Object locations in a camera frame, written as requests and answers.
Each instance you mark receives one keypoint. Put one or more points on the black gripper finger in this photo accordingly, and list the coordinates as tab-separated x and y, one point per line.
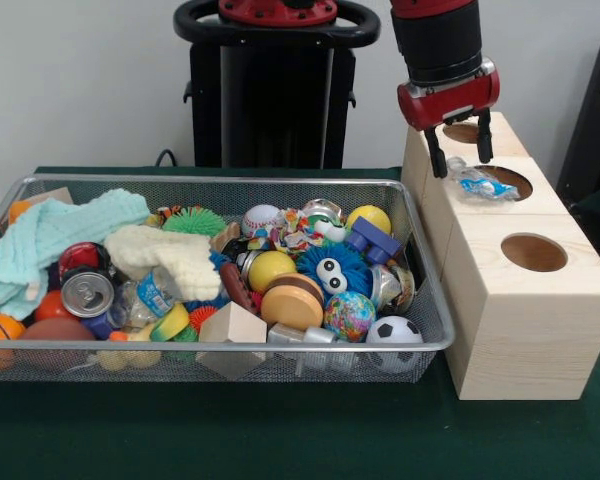
436	152
484	140

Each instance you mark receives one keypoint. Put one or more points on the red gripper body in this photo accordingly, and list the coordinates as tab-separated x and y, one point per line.
450	102

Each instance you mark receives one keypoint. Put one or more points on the blue white plastic packet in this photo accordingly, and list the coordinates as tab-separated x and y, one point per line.
480	187

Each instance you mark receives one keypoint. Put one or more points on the red robot base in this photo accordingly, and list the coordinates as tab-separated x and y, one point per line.
280	10

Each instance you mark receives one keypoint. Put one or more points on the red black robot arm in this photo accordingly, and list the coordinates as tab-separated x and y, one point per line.
440	40

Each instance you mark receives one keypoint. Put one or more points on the wooden box with three holes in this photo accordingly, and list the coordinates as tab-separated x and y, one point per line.
530	340

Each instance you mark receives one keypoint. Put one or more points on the clear mesh bin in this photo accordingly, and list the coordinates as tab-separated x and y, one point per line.
145	372

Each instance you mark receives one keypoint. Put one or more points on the yellow ball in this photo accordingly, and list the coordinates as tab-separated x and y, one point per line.
370	216
272	267

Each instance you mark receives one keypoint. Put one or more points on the purple toy block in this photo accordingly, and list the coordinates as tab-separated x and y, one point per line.
375	240

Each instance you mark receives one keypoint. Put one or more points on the toy burger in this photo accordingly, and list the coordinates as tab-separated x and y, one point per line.
292	302

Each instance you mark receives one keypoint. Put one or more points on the plain wooden block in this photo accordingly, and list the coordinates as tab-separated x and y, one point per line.
232	327

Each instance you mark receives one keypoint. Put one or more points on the cream knitted cloth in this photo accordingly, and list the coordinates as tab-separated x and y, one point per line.
170	255

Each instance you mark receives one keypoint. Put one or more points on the silver-topped soda can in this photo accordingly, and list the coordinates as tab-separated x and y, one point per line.
87	294

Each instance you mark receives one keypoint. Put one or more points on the mint green knitted cloth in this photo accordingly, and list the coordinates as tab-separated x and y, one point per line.
40	235

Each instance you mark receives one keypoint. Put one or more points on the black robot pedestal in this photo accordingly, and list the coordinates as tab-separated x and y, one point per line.
280	125

